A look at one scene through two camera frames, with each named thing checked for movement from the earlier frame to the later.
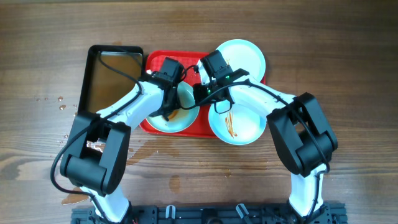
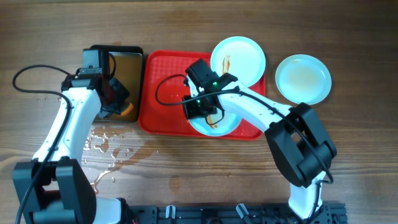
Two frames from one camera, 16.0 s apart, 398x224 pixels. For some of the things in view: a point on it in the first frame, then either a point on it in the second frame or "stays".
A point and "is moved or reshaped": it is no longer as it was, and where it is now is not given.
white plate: x=243 y=54 stays
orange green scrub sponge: x=174 y=116 is moved or reshaped
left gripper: x=175 y=104 → x=124 y=93
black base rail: x=216 y=213 stays
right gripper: x=199 y=90 → x=190 y=111
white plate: x=181 y=119 → x=303 y=78
